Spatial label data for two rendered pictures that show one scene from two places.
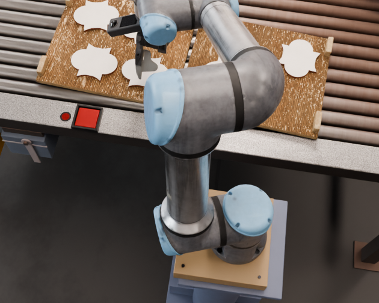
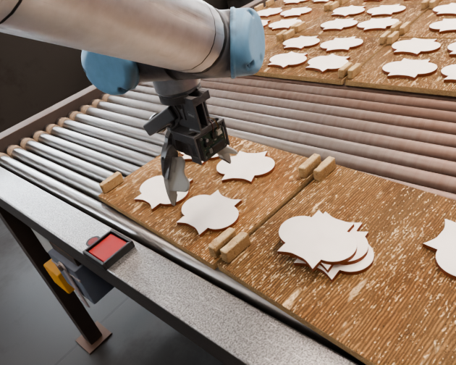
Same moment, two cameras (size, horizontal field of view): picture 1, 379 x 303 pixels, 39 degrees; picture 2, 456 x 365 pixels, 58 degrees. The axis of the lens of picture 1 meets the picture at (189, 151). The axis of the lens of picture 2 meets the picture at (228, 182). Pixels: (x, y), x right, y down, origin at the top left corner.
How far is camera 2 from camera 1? 0.97 m
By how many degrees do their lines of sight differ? 40
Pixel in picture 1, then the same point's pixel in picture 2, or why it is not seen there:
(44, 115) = (76, 234)
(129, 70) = (192, 205)
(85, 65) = (151, 190)
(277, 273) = not seen: outside the picture
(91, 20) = not seen: hidden behind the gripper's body
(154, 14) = not seen: hidden behind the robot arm
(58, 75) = (120, 195)
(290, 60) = (452, 245)
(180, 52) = (272, 200)
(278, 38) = (442, 211)
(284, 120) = (397, 351)
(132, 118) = (156, 266)
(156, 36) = (94, 66)
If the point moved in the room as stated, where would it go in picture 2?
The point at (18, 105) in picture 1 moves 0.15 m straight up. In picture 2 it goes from (65, 217) to (35, 166)
